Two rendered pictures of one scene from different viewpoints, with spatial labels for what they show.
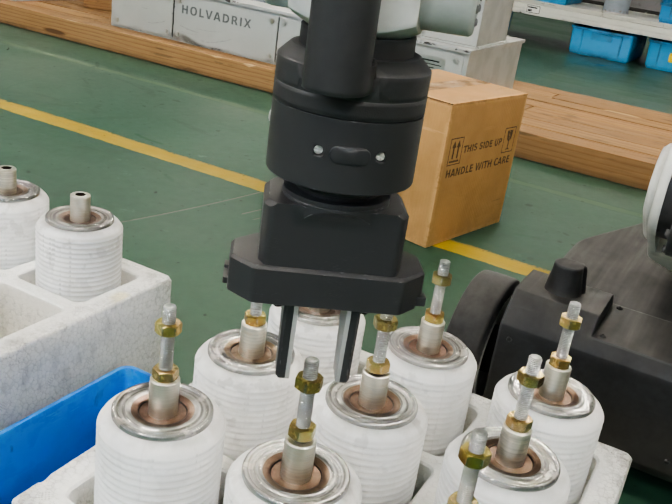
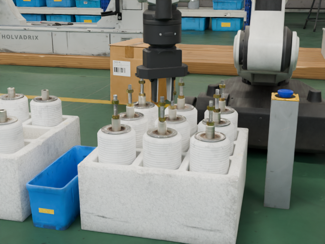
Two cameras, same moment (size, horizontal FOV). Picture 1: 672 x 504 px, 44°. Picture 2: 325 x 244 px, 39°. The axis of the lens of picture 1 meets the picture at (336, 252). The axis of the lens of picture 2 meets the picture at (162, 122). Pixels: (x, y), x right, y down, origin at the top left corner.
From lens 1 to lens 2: 60 cm
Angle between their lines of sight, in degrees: 13
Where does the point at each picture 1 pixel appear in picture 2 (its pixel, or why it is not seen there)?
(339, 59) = (166, 9)
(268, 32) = (47, 39)
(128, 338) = (70, 139)
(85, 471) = (93, 157)
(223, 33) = (25, 44)
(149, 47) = not seen: outside the picture
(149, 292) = (74, 121)
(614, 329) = (232, 103)
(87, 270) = (53, 115)
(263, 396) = (139, 125)
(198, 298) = not seen: hidden behind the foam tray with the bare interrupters
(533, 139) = not seen: hidden behind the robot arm
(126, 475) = (113, 146)
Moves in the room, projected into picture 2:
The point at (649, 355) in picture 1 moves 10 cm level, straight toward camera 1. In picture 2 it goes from (245, 107) to (244, 114)
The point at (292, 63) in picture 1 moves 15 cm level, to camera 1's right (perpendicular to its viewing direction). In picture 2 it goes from (150, 14) to (215, 13)
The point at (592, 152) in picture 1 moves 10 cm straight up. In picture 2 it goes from (202, 64) to (203, 49)
